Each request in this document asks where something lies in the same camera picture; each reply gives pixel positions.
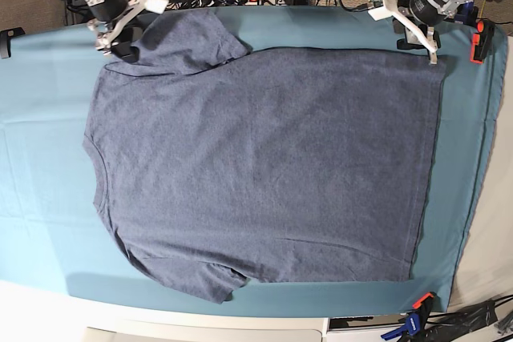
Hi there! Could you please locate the robot's left gripper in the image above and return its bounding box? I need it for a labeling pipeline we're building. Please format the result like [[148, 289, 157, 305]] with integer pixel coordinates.
[[393, 0, 446, 65]]

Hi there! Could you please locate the robot's right gripper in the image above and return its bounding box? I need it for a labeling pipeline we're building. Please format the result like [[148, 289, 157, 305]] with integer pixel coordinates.
[[86, 0, 145, 63]]

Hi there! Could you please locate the blue-grey T-shirt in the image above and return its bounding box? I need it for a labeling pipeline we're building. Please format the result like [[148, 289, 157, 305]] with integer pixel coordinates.
[[83, 10, 446, 303]]

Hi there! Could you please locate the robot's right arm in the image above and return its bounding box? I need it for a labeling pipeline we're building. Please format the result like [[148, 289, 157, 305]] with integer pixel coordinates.
[[85, 0, 143, 63]]

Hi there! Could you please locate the blue clamp, top right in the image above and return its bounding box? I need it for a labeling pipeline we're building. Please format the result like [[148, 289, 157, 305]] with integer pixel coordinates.
[[454, 2, 479, 26]]

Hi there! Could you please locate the orange black clamp, top right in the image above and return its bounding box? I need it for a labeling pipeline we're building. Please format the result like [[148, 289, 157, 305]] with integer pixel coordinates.
[[470, 19, 495, 64]]

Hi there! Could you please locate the teal table cloth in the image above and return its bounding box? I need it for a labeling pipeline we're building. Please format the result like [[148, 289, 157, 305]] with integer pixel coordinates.
[[1, 23, 511, 317]]

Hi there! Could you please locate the black bag, bottom right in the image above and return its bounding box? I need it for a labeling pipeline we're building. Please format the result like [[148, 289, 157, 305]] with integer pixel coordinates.
[[413, 300, 498, 342]]

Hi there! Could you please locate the blue orange clamp, bottom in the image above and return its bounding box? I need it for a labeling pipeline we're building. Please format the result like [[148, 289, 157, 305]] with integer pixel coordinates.
[[381, 292, 436, 341]]

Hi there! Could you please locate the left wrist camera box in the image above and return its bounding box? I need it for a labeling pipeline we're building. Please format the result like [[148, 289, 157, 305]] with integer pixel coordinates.
[[367, 0, 398, 21]]

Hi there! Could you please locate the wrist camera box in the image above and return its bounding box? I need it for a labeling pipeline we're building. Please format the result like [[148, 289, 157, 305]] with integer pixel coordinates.
[[367, 0, 398, 21], [140, 0, 169, 14]]

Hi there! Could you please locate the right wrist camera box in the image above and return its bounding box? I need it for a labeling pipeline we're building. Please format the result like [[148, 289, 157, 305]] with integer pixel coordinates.
[[140, 0, 169, 14]]

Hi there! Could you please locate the black bracket, left edge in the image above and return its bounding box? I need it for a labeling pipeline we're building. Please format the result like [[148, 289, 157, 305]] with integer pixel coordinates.
[[0, 27, 25, 59]]

